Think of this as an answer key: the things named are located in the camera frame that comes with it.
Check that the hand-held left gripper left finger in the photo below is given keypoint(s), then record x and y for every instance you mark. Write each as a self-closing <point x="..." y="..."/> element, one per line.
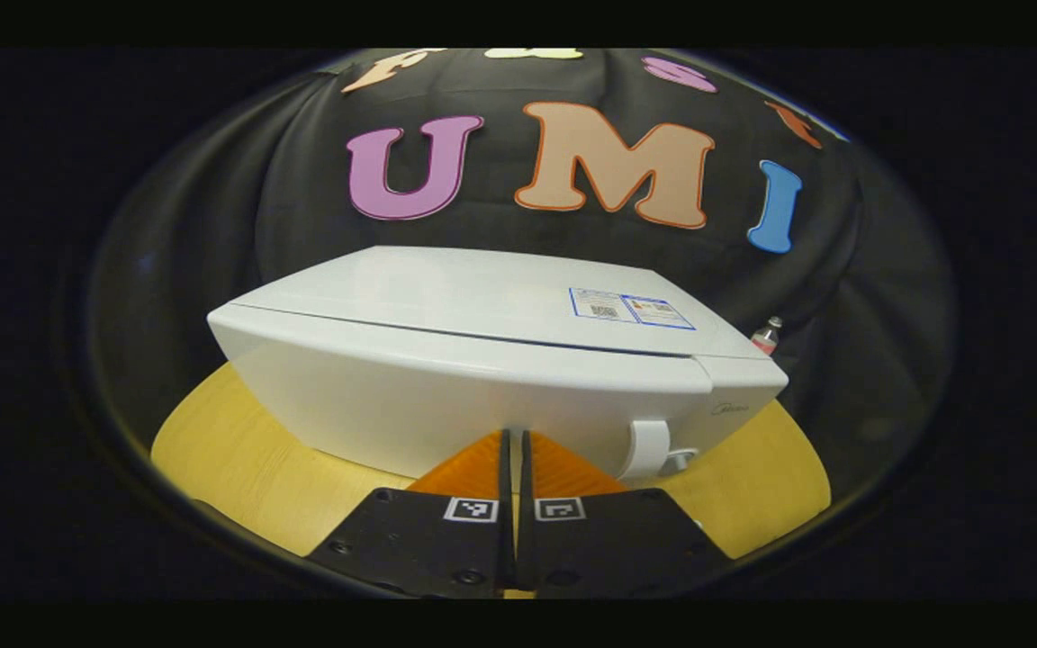
<point x="419" y="540"/>

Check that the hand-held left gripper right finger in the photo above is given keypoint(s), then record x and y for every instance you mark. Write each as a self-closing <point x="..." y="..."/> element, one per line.
<point x="617" y="540"/>

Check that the white microwave oven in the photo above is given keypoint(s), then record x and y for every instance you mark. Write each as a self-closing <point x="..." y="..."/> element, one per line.
<point x="446" y="378"/>

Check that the small clear bottle pink label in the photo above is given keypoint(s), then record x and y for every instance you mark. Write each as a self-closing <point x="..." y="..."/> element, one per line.
<point x="766" y="337"/>

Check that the black backdrop cloth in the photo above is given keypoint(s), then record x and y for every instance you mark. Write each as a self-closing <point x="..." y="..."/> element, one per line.
<point x="500" y="225"/>

